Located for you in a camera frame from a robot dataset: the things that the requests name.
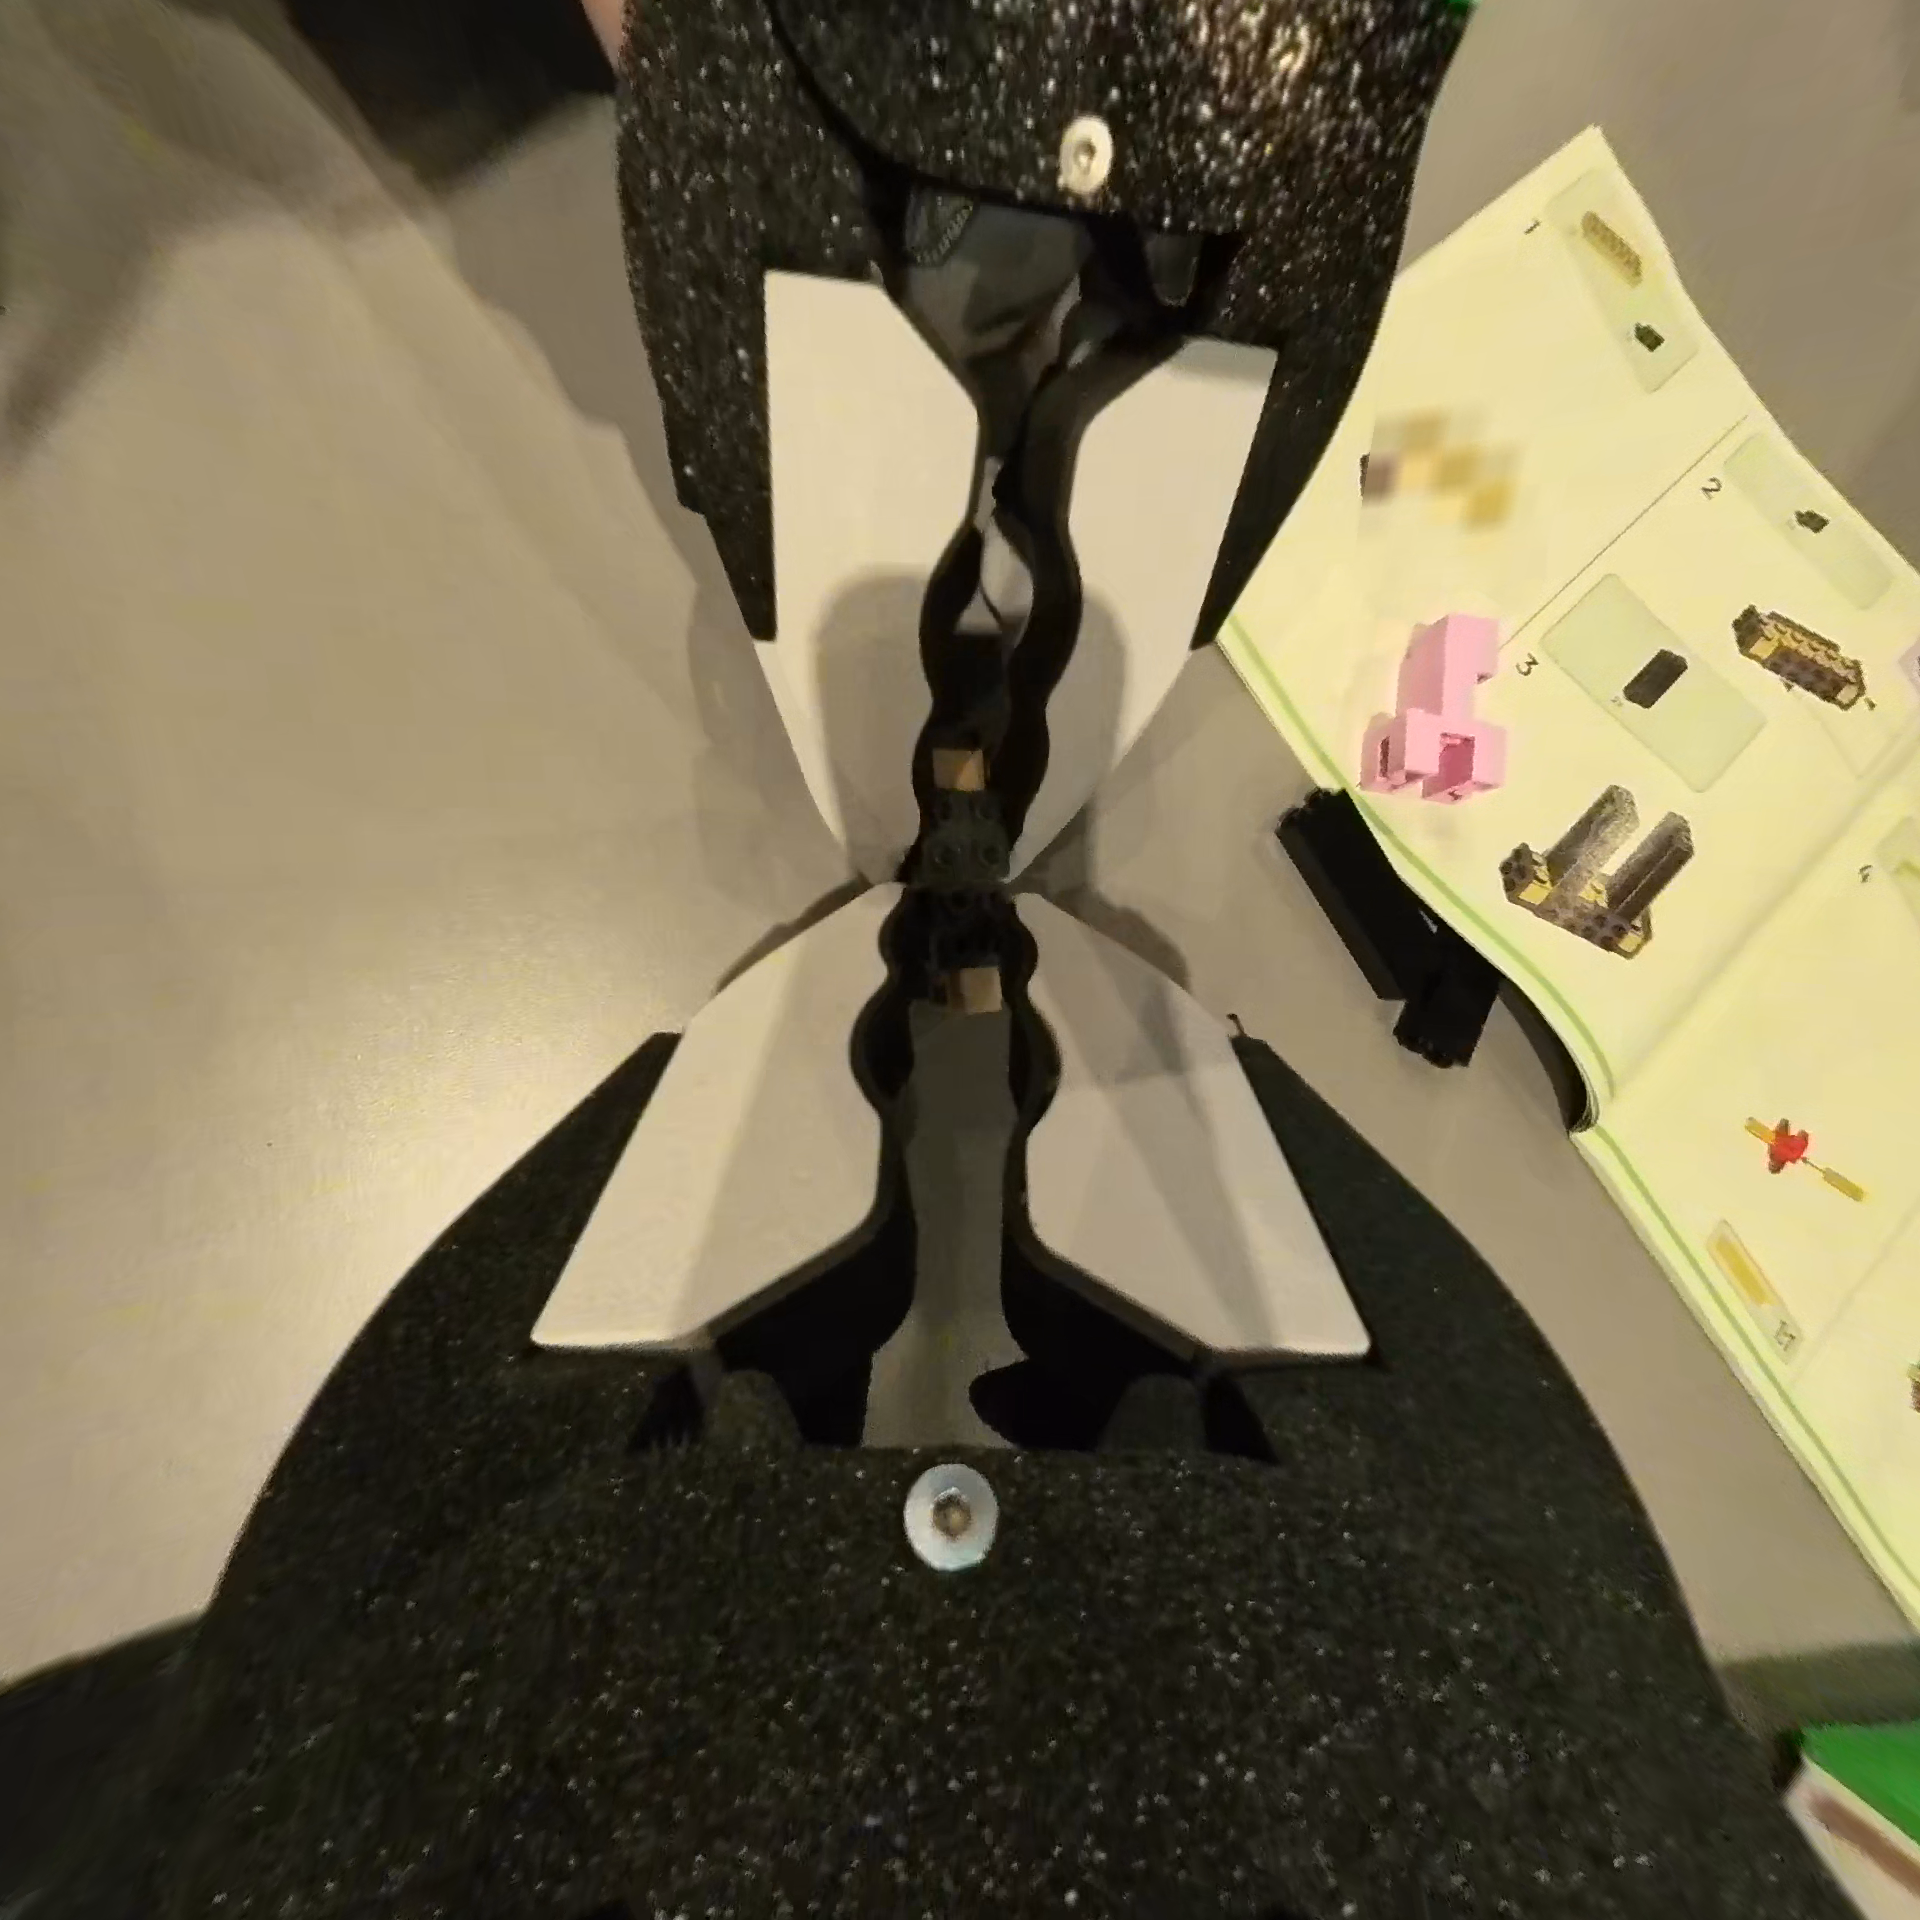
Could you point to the dark grey square plate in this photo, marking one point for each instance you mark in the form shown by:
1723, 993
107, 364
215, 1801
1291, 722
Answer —
961, 858
948, 939

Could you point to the green cardboard box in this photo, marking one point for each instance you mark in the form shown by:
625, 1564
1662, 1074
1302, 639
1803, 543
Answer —
1861, 1801

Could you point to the short black brick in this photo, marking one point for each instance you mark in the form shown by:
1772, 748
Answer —
1449, 1012

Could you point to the long black brick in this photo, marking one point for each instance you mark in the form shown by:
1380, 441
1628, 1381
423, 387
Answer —
1335, 901

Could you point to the pale green instruction booklet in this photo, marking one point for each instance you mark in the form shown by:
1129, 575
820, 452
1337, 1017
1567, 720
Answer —
1680, 1051

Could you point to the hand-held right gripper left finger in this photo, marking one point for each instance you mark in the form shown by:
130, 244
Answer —
705, 1185

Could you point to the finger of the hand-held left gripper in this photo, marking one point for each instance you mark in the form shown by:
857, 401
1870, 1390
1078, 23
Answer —
833, 525
1171, 495

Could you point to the long yellow building brick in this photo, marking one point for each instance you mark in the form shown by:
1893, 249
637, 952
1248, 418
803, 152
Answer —
956, 772

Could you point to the pink brick figure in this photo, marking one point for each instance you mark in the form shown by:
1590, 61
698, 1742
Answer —
1449, 704

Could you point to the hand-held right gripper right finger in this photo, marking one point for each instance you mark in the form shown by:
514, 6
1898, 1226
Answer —
1200, 1200

